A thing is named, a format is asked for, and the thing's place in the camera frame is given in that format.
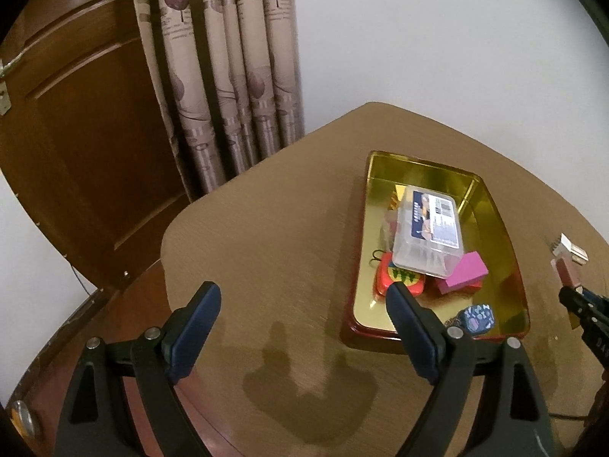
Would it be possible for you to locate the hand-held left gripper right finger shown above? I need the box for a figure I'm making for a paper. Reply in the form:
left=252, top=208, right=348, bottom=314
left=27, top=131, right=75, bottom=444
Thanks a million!
left=386, top=283, right=555, bottom=457

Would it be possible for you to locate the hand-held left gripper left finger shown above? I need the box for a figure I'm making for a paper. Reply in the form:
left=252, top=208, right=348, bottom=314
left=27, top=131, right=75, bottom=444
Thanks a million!
left=54, top=282, right=222, bottom=457

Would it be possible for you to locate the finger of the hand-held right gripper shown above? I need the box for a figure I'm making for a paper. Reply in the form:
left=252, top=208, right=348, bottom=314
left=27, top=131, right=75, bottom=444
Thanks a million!
left=559, top=286, right=609, bottom=367
left=578, top=288, right=609, bottom=329

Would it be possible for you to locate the pink item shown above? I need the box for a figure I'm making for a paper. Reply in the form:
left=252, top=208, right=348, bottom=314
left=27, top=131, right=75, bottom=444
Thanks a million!
left=550, top=257, right=583, bottom=289

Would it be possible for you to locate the red toy with yellow pattern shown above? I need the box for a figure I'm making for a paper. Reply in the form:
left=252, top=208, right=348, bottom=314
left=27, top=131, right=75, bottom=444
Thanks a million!
left=374, top=253, right=426, bottom=302

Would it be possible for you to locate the blue patterned item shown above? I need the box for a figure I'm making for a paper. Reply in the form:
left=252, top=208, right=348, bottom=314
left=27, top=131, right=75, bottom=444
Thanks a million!
left=447, top=302, right=496, bottom=336

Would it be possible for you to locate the pink block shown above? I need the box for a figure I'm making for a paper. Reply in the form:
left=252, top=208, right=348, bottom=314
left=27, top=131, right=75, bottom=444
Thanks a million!
left=434, top=251, right=489, bottom=296

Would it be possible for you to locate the clear plastic box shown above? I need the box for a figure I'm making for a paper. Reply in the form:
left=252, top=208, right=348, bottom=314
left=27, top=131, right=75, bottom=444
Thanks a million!
left=391, top=185, right=466, bottom=279

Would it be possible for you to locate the gold tin tray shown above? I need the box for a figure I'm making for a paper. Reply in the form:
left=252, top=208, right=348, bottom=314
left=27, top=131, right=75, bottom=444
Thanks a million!
left=340, top=150, right=531, bottom=344

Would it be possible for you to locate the round metal knob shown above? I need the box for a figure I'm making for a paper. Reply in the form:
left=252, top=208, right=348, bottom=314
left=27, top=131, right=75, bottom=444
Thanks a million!
left=10, top=400, right=36, bottom=441

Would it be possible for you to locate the brown wooden door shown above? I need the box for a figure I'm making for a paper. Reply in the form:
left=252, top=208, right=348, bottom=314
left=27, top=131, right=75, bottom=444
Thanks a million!
left=0, top=0, right=201, bottom=291

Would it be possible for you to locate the patterned beige curtain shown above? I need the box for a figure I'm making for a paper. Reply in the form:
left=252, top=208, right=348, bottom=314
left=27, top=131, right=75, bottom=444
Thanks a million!
left=131, top=0, right=306, bottom=201

